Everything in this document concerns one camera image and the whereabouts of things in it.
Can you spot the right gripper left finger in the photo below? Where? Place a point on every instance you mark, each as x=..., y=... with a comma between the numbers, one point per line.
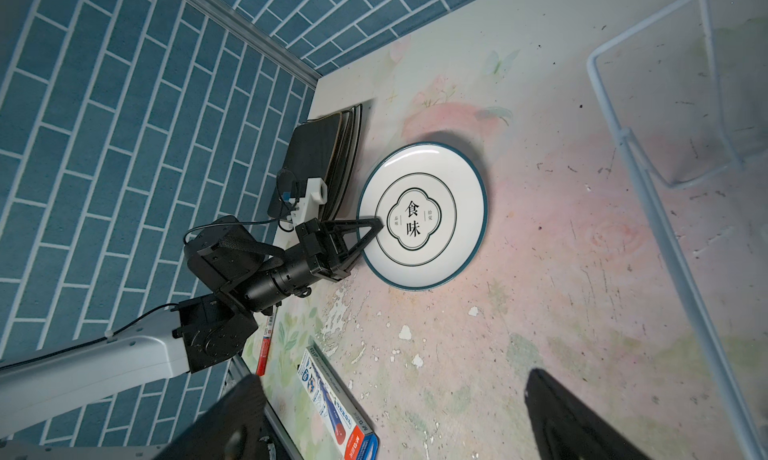
x=230, y=429

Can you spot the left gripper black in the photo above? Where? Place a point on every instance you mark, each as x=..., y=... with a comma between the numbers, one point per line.
x=332, y=248

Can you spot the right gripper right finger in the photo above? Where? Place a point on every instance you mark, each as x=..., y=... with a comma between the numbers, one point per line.
x=566, y=428

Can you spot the dark plate orange rim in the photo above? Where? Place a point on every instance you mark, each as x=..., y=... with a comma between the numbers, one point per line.
x=309, y=153

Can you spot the dark patterned plate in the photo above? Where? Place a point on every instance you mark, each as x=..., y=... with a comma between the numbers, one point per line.
x=342, y=160

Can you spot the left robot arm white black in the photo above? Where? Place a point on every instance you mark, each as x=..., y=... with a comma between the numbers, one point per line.
x=244, y=277

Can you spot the red marker pen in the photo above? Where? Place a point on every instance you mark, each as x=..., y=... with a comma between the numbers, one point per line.
x=266, y=343

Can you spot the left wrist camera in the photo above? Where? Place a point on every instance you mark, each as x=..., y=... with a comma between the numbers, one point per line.
x=299, y=201

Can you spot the aluminium rail frame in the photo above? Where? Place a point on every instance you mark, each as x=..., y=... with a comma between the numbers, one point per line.
x=275, y=437

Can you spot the white wire dish rack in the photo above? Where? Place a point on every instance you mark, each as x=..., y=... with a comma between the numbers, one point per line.
x=683, y=92

